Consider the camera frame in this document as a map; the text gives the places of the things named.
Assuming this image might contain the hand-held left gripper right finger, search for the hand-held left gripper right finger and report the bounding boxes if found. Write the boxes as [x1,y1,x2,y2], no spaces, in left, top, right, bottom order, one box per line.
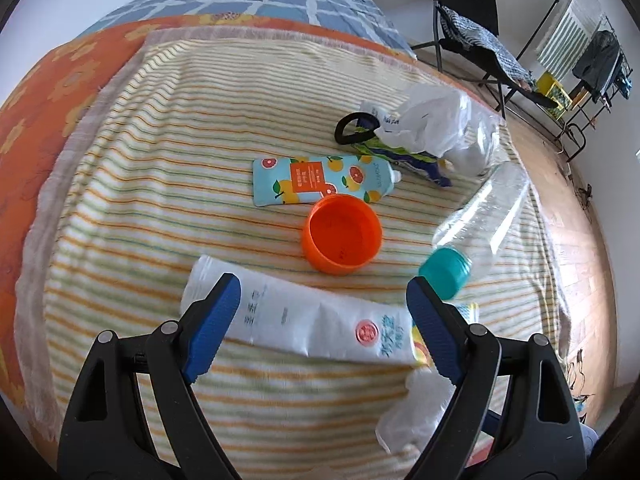
[406,276,586,480]

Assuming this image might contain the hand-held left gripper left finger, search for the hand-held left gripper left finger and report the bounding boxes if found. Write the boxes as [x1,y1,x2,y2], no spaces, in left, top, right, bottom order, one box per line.
[57,273,242,480]

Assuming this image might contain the clear plastic wrap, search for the clear plastic wrap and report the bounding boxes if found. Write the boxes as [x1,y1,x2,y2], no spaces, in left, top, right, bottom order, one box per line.
[375,370,458,456]

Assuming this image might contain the white toothpaste tube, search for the white toothpaste tube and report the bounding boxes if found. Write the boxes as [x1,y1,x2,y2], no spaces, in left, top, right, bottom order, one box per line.
[180,255,481,366]

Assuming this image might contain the clear bottle with teal cap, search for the clear bottle with teal cap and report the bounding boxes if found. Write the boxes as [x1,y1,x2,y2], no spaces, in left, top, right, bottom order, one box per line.
[419,162,531,301]

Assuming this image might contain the orange plastic cup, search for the orange plastic cup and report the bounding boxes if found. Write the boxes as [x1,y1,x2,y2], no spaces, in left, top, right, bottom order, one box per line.
[301,194,383,276]

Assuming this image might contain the blue green snack wrapper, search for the blue green snack wrapper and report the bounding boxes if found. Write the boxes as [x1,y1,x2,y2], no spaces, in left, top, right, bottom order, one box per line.
[350,132,453,188]

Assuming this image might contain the fruit-print blue tube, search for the fruit-print blue tube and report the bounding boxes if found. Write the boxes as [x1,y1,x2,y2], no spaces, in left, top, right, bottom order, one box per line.
[251,155,402,207]

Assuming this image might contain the white plastic bag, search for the white plastic bag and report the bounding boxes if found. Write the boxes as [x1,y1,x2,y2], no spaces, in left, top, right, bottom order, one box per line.
[374,82,506,178]

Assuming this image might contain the white printed packet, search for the white printed packet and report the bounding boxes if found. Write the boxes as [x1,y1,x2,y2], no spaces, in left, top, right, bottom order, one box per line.
[357,100,403,131]

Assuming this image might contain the black hair tie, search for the black hair tie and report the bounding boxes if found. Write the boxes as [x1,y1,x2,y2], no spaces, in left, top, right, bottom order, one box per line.
[334,111,381,146]

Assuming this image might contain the striped yellow towel blanket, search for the striped yellow towel blanket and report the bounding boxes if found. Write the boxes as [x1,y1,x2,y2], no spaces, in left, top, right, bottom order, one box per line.
[15,27,573,480]

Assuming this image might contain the yellow plastic crate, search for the yellow plastic crate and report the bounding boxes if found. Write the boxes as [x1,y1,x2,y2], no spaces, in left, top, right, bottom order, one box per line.
[536,72,573,111]

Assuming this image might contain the orange floral blanket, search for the orange floral blanket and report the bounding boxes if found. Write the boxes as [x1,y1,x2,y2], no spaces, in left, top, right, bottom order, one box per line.
[0,14,321,461]

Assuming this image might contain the blue patterned cloth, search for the blue patterned cloth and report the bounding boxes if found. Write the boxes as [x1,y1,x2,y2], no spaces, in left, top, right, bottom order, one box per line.
[439,7,533,86]

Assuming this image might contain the dark hanging clothes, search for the dark hanging clothes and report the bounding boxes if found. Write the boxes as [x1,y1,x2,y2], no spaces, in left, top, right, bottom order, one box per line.
[572,30,626,96]

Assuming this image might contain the green striped hanging towel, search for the green striped hanging towel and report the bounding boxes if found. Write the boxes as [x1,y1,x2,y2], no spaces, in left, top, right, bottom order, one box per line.
[536,0,606,81]

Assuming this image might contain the blue checked bed sheet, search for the blue checked bed sheet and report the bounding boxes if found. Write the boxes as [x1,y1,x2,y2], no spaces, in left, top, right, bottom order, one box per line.
[90,0,418,58]

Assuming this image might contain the black metal drying rack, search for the black metal drying rack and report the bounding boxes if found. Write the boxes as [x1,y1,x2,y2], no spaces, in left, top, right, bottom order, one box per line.
[502,0,633,148]

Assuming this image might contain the black floor cable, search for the black floor cable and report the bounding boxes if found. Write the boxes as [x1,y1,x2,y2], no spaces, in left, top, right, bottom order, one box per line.
[565,170,593,211]

